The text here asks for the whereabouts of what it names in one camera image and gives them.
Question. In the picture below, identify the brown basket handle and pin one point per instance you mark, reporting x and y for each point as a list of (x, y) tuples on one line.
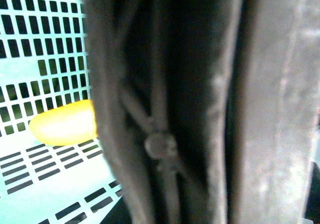
[(160, 74)]

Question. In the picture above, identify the yellow mango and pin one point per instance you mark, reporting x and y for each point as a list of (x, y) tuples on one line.
[(70, 124)]

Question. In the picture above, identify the teal plastic shopping basket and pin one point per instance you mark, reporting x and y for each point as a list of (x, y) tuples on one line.
[(44, 66)]

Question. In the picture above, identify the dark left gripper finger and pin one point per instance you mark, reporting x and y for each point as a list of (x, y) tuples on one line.
[(273, 111)]

